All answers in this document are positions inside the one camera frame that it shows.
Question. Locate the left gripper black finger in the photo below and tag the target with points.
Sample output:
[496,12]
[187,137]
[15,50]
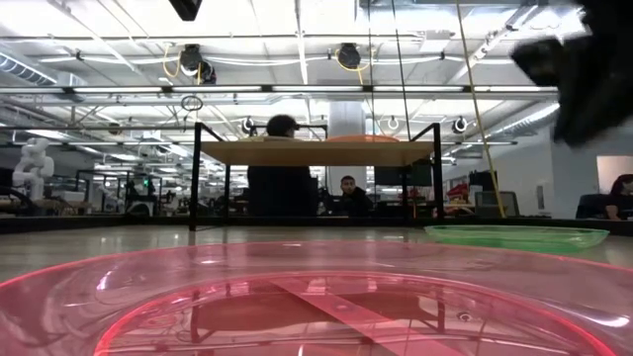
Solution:
[185,9]

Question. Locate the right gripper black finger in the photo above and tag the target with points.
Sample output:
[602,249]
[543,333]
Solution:
[541,62]
[573,128]

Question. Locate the green translucent plastic plate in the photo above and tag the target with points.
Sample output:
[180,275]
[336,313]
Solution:
[514,242]

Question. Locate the orange translucent plastic plate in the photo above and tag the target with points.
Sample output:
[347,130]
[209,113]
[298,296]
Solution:
[363,139]

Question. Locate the seated person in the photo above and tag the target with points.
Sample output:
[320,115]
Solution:
[622,198]

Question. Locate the grey office chair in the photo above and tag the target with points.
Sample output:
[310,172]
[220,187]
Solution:
[494,203]

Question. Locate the black background monitor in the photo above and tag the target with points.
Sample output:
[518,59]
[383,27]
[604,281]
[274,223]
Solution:
[395,175]

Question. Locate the black robot workstation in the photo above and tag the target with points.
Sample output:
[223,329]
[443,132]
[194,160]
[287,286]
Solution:
[138,193]

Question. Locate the person in black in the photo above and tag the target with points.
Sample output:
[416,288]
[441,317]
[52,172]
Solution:
[282,188]

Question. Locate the person facing table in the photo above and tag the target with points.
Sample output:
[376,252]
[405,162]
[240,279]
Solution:
[352,198]

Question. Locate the red translucent plastic plate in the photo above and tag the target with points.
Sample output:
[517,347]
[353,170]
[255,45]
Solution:
[316,306]

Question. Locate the wooden shelf with black frame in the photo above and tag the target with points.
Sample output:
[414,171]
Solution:
[316,154]

